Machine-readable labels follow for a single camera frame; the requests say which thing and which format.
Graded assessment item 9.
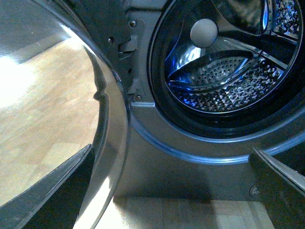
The grey ball in drum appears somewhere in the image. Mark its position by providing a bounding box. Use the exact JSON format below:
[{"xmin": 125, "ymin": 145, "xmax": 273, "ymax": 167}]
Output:
[{"xmin": 190, "ymin": 19, "xmax": 218, "ymax": 48}]

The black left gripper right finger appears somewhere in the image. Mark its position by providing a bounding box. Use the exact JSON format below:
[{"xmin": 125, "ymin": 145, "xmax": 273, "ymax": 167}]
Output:
[{"xmin": 248, "ymin": 147, "xmax": 305, "ymax": 229}]

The grey front-load washing machine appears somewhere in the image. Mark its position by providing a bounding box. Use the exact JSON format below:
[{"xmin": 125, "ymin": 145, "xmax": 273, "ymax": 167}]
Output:
[{"xmin": 72, "ymin": 0, "xmax": 305, "ymax": 200}]

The round washing machine door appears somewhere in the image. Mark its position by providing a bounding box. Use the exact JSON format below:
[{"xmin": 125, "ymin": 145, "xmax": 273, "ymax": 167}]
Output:
[{"xmin": 0, "ymin": 0, "xmax": 130, "ymax": 229}]

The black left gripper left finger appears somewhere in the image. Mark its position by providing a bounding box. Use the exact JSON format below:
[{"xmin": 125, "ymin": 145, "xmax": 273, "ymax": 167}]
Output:
[{"xmin": 0, "ymin": 144, "xmax": 93, "ymax": 229}]

